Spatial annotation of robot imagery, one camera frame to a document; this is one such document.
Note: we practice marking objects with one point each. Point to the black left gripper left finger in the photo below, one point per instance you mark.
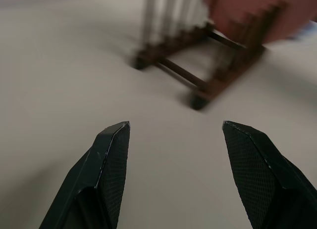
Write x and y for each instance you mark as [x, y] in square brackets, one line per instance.
[104, 174]

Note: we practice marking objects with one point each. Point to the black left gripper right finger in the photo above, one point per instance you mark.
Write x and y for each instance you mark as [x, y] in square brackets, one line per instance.
[255, 169]

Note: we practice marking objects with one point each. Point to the brown wooden dish rack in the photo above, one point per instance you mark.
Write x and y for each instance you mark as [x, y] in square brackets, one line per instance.
[213, 53]

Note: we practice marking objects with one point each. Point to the pink plate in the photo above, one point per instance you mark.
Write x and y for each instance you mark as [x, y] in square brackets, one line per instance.
[247, 9]

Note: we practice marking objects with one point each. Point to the white plate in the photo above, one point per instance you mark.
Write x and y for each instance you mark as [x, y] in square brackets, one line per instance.
[173, 11]

